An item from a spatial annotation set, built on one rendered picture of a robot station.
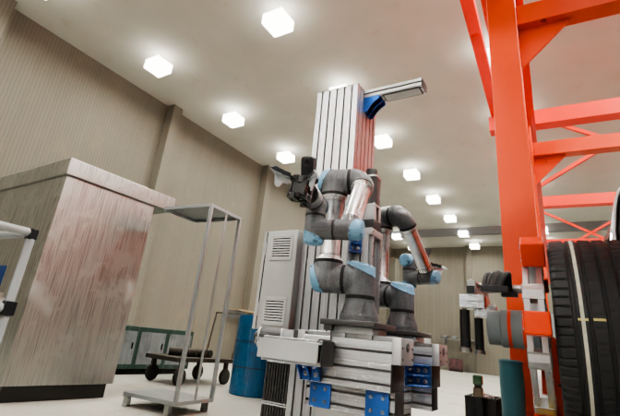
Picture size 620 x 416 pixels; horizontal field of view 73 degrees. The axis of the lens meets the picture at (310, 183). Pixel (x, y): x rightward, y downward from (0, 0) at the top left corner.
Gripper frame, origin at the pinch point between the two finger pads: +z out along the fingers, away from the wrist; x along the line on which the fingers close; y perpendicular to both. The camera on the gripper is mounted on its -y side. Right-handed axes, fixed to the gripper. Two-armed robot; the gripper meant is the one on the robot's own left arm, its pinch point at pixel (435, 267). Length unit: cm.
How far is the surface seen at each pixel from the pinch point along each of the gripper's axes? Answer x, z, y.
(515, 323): 75, -69, 27
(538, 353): 89, -87, 36
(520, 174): 56, -24, -48
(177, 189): -970, 253, -180
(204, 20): -596, 45, -450
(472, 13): -14, 36, -217
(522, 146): 56, -24, -64
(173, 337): -550, 132, 142
